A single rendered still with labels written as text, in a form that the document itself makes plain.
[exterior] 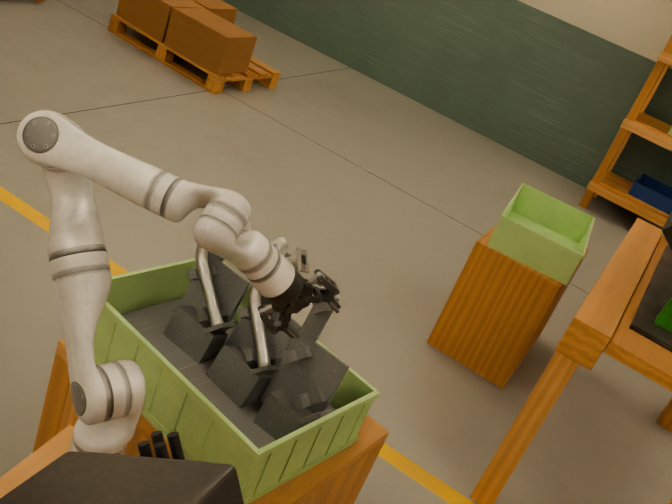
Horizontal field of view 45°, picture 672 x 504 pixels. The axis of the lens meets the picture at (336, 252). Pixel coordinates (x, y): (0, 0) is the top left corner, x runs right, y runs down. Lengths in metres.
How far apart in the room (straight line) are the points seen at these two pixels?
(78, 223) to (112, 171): 0.11
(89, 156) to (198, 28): 5.08
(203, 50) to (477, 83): 2.82
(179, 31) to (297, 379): 4.89
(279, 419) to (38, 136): 0.84
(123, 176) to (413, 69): 6.93
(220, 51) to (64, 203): 4.92
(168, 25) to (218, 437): 5.19
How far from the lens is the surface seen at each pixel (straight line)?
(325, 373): 1.83
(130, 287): 2.05
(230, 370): 1.92
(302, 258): 1.88
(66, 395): 2.09
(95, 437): 1.41
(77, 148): 1.35
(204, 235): 1.27
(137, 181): 1.32
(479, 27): 7.90
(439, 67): 8.04
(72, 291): 1.34
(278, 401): 1.84
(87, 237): 1.35
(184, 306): 2.03
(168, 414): 1.82
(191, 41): 6.43
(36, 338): 3.33
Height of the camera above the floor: 2.05
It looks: 26 degrees down
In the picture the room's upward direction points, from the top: 22 degrees clockwise
